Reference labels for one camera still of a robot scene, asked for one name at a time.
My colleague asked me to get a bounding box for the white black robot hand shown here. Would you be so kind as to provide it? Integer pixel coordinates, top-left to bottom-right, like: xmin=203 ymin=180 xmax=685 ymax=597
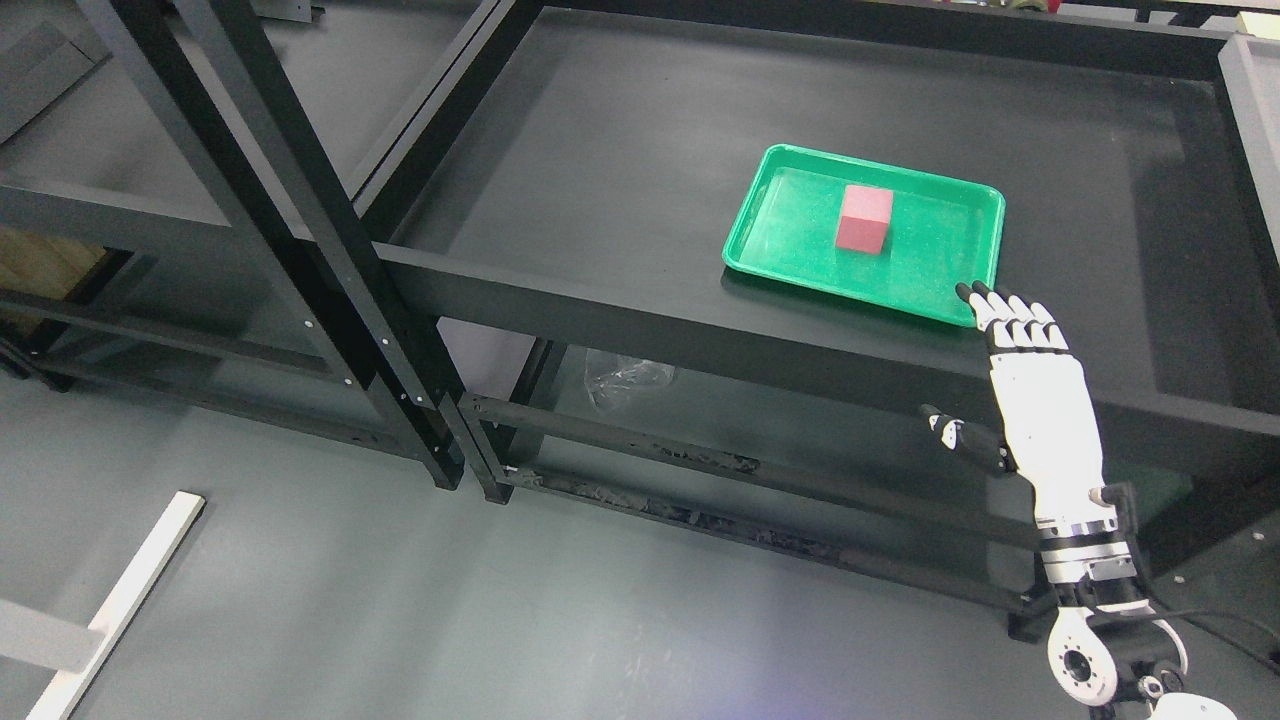
xmin=920 ymin=281 xmax=1117 ymax=538

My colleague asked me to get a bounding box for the pink foam block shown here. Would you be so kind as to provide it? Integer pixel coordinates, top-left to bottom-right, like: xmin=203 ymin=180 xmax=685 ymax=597
xmin=835 ymin=184 xmax=895 ymax=255

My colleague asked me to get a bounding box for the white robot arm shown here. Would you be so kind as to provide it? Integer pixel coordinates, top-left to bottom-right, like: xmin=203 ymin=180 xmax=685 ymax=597
xmin=1037 ymin=516 xmax=1236 ymax=719

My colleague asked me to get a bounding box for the green plastic tray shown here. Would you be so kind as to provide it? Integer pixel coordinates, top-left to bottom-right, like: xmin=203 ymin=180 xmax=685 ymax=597
xmin=722 ymin=143 xmax=1006 ymax=325

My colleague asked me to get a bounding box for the black metal shelf unit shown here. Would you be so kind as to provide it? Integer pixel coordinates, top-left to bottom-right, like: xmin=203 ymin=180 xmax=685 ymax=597
xmin=179 ymin=1 xmax=1277 ymax=571

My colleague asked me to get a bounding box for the black left shelf unit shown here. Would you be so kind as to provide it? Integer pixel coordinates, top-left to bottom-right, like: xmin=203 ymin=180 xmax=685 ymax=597
xmin=0 ymin=0 xmax=500 ymax=491

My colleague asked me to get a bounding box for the clear plastic bag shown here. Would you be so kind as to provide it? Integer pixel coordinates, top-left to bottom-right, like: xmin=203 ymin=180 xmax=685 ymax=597
xmin=584 ymin=348 xmax=678 ymax=413

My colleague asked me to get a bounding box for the white desk with leg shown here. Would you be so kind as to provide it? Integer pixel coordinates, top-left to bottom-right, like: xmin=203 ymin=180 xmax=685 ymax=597
xmin=1 ymin=491 xmax=207 ymax=719

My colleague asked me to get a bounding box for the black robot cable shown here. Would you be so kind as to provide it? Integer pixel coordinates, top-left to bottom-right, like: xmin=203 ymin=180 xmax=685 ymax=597
xmin=1100 ymin=483 xmax=1280 ymax=673

